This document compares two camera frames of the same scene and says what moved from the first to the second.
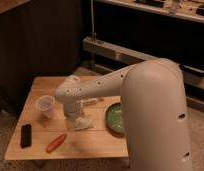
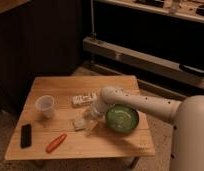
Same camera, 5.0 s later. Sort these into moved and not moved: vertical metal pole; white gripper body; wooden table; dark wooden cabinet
Moved: white gripper body
Not moved: dark wooden cabinet; wooden table; vertical metal pole
